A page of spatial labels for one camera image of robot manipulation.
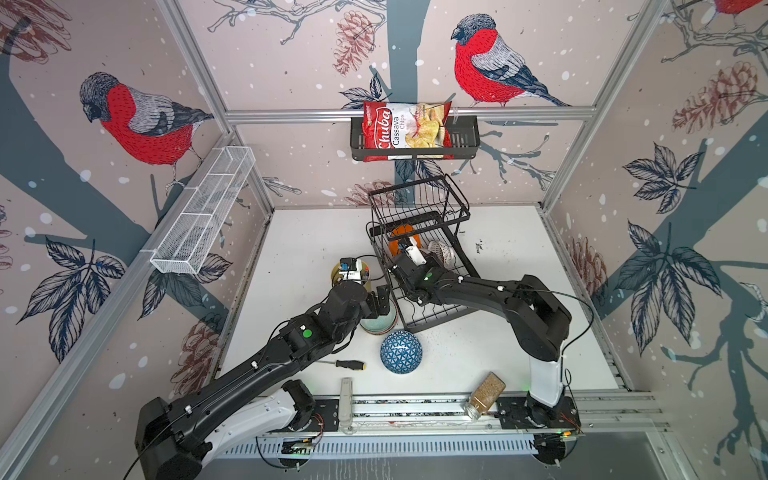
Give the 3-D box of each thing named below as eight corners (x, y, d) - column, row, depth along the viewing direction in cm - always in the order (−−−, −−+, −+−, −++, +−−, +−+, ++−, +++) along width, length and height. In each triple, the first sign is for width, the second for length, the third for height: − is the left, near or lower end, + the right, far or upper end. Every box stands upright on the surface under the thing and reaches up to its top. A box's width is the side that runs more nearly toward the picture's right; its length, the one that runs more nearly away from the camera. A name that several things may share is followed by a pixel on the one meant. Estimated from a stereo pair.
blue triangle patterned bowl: (380, 373, 80) (379, 370, 78) (381, 334, 88) (381, 330, 85) (422, 373, 80) (423, 370, 78) (420, 334, 88) (421, 330, 85)
